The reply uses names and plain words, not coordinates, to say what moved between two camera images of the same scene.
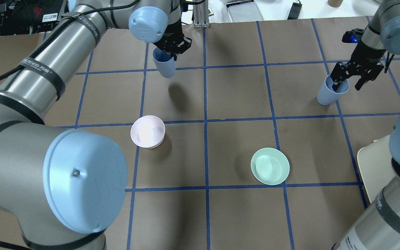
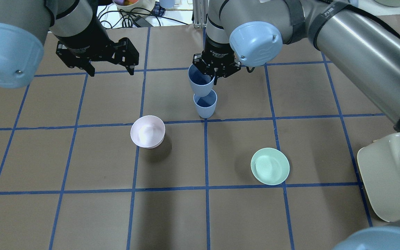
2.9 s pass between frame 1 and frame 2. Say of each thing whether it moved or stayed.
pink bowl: stayed
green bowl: stayed
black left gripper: moved
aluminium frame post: stayed
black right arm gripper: moved
